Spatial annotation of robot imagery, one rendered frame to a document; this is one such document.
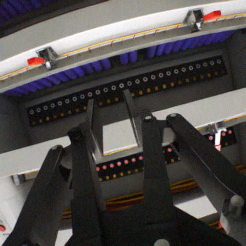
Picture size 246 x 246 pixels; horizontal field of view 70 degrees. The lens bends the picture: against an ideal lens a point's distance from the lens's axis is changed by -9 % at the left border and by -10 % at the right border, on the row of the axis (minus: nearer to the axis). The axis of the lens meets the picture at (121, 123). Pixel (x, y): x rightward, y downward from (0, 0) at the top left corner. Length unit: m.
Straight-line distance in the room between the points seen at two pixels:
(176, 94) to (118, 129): 0.25
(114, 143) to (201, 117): 0.16
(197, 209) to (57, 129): 0.40
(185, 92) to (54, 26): 0.37
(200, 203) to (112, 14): 0.39
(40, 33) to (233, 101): 0.36
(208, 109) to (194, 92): 0.20
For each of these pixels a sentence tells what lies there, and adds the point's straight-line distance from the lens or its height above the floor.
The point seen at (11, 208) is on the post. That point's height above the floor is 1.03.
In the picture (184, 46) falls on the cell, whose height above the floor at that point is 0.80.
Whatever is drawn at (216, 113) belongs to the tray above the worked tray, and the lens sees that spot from 0.37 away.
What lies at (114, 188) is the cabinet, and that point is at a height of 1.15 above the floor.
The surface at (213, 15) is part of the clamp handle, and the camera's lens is 0.31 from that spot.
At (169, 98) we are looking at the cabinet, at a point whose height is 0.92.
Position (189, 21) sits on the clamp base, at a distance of 0.38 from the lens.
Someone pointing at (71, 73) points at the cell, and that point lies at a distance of 0.43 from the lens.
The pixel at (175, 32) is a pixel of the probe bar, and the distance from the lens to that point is 0.39.
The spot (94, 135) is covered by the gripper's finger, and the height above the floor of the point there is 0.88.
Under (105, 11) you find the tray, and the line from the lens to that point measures 0.34.
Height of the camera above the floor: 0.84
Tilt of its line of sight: 13 degrees up
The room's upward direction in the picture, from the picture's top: 164 degrees clockwise
